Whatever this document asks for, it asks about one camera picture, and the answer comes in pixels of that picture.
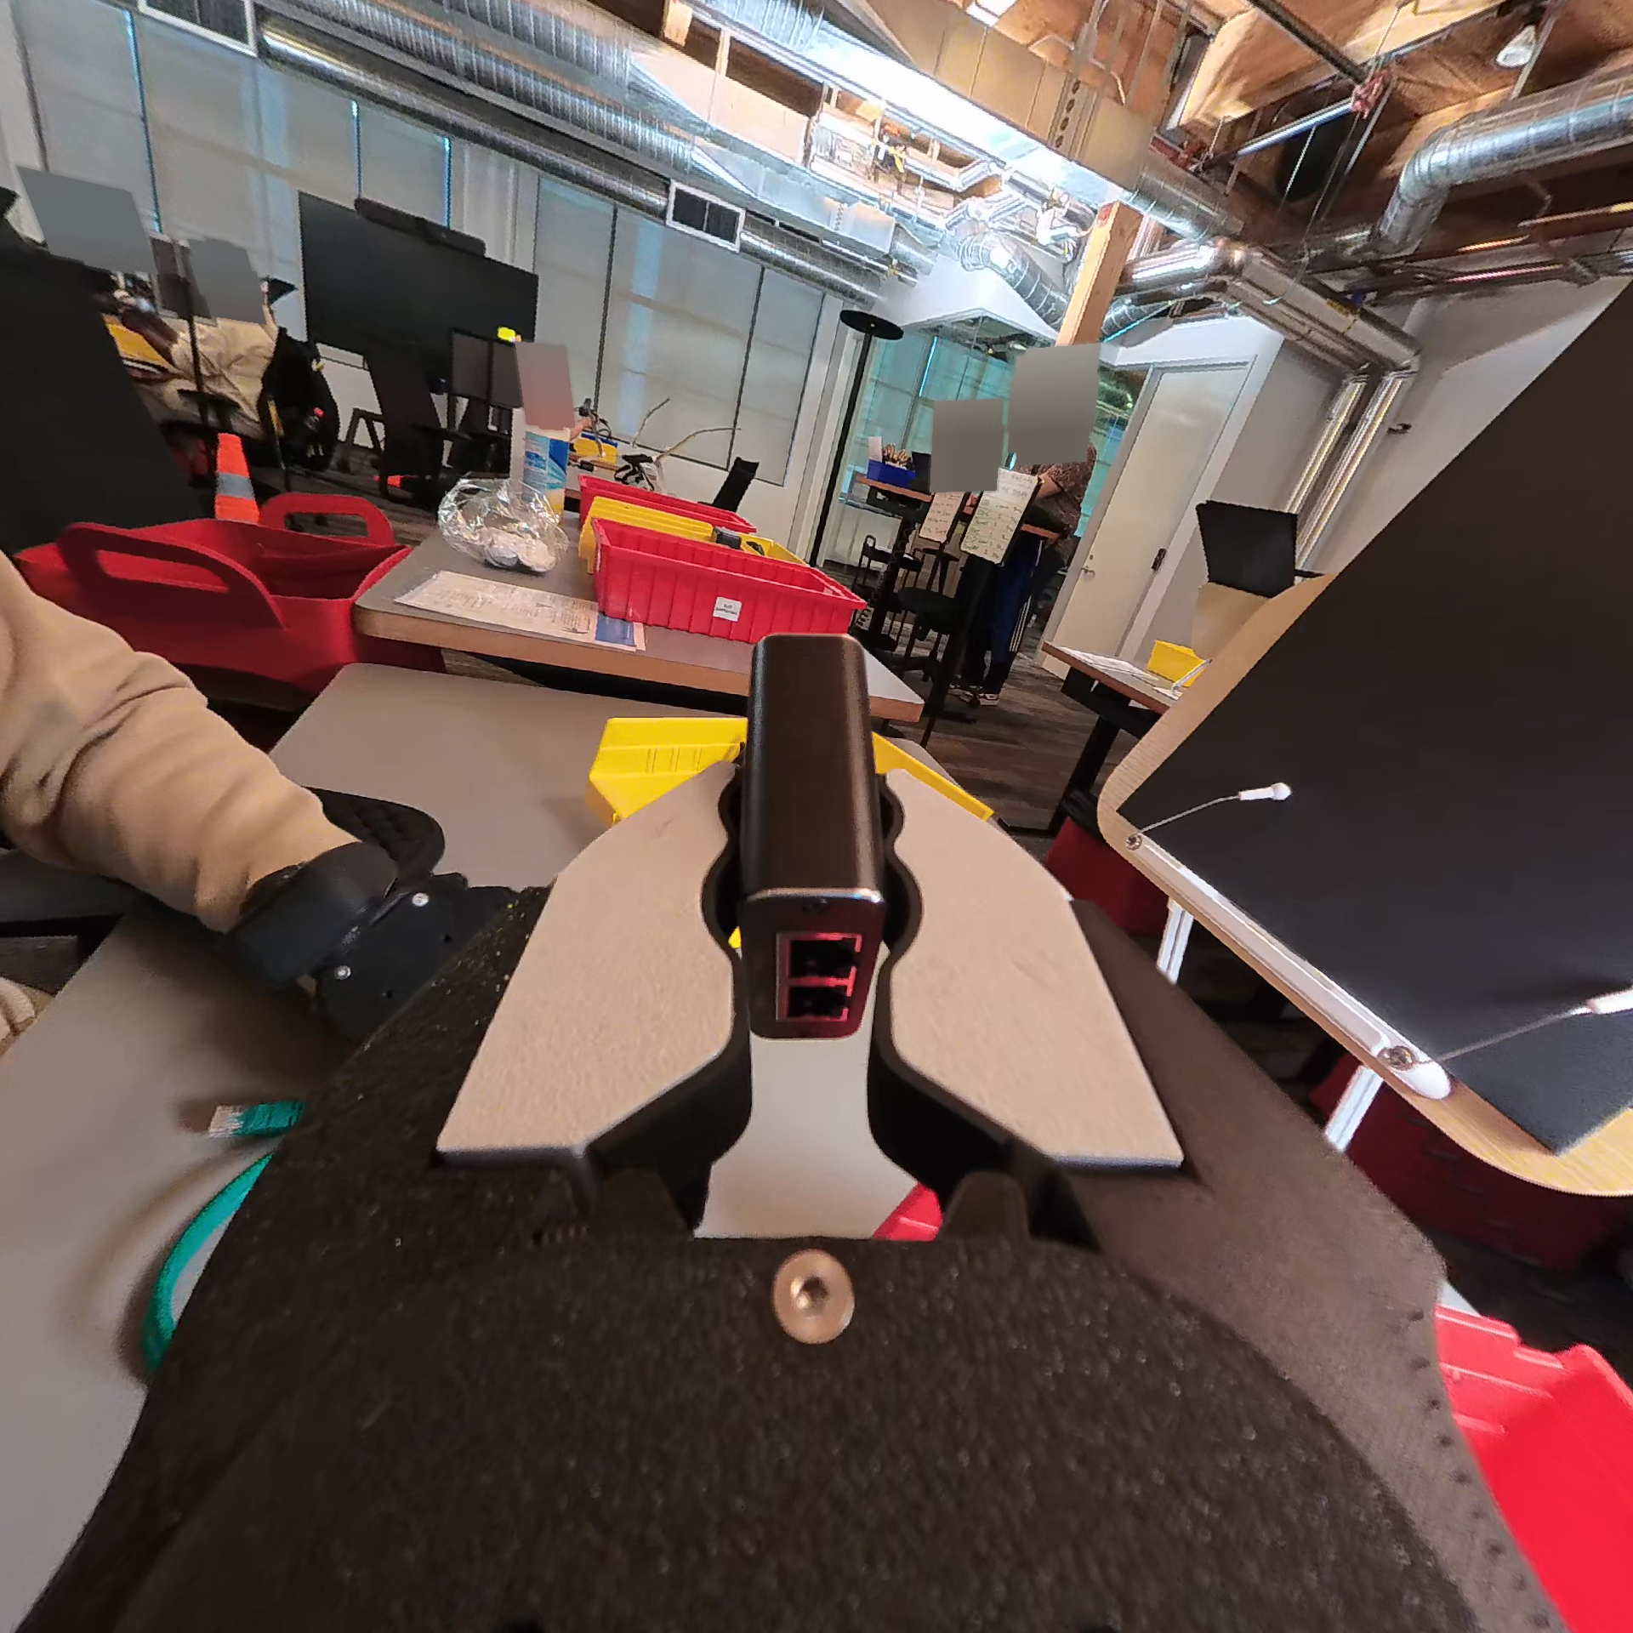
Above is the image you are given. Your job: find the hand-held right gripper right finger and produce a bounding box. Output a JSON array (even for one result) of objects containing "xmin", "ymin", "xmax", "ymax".
[{"xmin": 867, "ymin": 767, "xmax": 1188, "ymax": 1176}]

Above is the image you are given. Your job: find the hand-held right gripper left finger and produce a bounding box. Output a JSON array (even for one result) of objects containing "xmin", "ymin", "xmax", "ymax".
[{"xmin": 434, "ymin": 761, "xmax": 752, "ymax": 1170}]

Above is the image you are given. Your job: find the green ethernet cable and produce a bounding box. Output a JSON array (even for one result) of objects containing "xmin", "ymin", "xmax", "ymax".
[{"xmin": 138, "ymin": 1096, "xmax": 311, "ymax": 1376}]

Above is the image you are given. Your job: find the yellow plastic bin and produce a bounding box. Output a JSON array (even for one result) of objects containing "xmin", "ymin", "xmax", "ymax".
[
  {"xmin": 578, "ymin": 495, "xmax": 809, "ymax": 575},
  {"xmin": 585, "ymin": 713, "xmax": 997, "ymax": 829}
]

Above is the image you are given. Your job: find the black ethernet adapter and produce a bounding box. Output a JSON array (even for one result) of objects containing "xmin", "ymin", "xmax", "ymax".
[{"xmin": 735, "ymin": 633, "xmax": 890, "ymax": 1041}]

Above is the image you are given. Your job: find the person's left forearm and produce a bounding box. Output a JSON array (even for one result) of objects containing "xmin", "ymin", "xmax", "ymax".
[{"xmin": 0, "ymin": 548, "xmax": 366, "ymax": 934}]

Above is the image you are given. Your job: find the wooden edged table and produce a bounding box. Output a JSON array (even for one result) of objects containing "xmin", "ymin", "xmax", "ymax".
[{"xmin": 354, "ymin": 509, "xmax": 927, "ymax": 723}]

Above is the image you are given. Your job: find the white paper sheet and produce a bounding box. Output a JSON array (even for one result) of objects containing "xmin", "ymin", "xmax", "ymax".
[{"xmin": 393, "ymin": 569, "xmax": 647, "ymax": 653}]

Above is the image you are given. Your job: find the red ribbed plastic bin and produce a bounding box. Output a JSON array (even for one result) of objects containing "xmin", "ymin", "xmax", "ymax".
[
  {"xmin": 591, "ymin": 516, "xmax": 869, "ymax": 647},
  {"xmin": 578, "ymin": 476, "xmax": 756, "ymax": 538}
]

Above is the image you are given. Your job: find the white metal stand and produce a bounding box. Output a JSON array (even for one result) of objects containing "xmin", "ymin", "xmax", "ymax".
[{"xmin": 1149, "ymin": 866, "xmax": 1456, "ymax": 1150}]

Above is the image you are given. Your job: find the clear plastic bag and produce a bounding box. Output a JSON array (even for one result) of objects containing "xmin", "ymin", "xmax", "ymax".
[{"xmin": 436, "ymin": 476, "xmax": 572, "ymax": 579}]

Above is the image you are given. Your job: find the black panel with wooden edge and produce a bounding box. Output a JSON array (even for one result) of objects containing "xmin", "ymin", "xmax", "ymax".
[{"xmin": 1097, "ymin": 279, "xmax": 1633, "ymax": 1197}]

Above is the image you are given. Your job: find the red storage crate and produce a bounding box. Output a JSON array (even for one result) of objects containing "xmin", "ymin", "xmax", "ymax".
[{"xmin": 1312, "ymin": 1051, "xmax": 1633, "ymax": 1279}]

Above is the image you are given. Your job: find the white door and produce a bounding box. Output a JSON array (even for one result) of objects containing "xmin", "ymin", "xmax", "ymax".
[{"xmin": 1044, "ymin": 359, "xmax": 1260, "ymax": 666}]

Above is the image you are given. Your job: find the black backpack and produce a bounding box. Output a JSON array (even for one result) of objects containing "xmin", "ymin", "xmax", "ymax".
[{"xmin": 259, "ymin": 326, "xmax": 342, "ymax": 470}]

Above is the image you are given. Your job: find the black floor lamp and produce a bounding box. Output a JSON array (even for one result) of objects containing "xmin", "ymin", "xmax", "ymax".
[{"xmin": 809, "ymin": 308, "xmax": 906, "ymax": 571}]

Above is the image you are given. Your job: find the large black monitor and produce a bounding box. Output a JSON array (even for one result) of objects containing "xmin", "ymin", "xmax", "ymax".
[{"xmin": 296, "ymin": 190, "xmax": 541, "ymax": 386}]

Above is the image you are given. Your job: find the red tote with handles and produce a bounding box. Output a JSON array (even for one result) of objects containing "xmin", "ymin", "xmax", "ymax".
[{"xmin": 10, "ymin": 489, "xmax": 449, "ymax": 699}]

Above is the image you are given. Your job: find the silver ventilation duct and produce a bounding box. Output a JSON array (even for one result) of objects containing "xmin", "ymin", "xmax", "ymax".
[
  {"xmin": 253, "ymin": 0, "xmax": 939, "ymax": 301},
  {"xmin": 1108, "ymin": 56, "xmax": 1633, "ymax": 375}
]

